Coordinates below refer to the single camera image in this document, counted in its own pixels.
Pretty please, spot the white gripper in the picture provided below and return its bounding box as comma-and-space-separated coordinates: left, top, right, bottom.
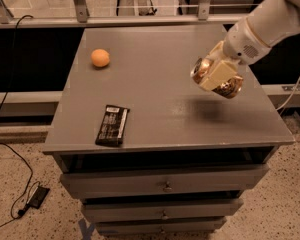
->
199, 17, 271, 91

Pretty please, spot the bottom grey drawer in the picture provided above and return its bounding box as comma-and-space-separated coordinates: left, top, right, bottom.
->
96, 217, 226, 236

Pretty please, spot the middle grey drawer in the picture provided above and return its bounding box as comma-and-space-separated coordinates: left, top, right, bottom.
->
82, 198, 243, 222

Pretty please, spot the grey drawer cabinet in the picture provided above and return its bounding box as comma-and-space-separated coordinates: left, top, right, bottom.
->
41, 24, 296, 237

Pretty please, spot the orange soda can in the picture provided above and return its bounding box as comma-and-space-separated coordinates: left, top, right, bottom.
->
190, 58, 243, 99

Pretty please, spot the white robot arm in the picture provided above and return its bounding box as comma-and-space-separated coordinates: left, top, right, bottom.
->
191, 0, 300, 91

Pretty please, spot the black power adapter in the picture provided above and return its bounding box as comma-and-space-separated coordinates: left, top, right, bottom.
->
27, 186, 50, 209

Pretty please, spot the black floor cable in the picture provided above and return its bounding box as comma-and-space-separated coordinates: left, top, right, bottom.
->
0, 14, 41, 234

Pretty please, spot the top grey drawer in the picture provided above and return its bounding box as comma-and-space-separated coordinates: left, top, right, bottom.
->
60, 164, 269, 199

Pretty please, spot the grey metal railing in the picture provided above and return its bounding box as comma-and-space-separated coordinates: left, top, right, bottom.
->
0, 0, 255, 29

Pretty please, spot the grey drawer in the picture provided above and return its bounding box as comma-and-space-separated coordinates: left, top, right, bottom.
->
82, 198, 243, 222
60, 164, 269, 199
96, 217, 226, 236

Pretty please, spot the orange fruit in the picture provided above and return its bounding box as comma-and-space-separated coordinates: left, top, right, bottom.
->
91, 49, 110, 68

